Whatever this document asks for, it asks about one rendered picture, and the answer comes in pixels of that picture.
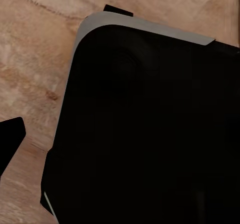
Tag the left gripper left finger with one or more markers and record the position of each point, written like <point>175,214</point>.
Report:
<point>12,133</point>

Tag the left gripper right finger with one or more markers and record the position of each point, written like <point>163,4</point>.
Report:
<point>232,133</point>

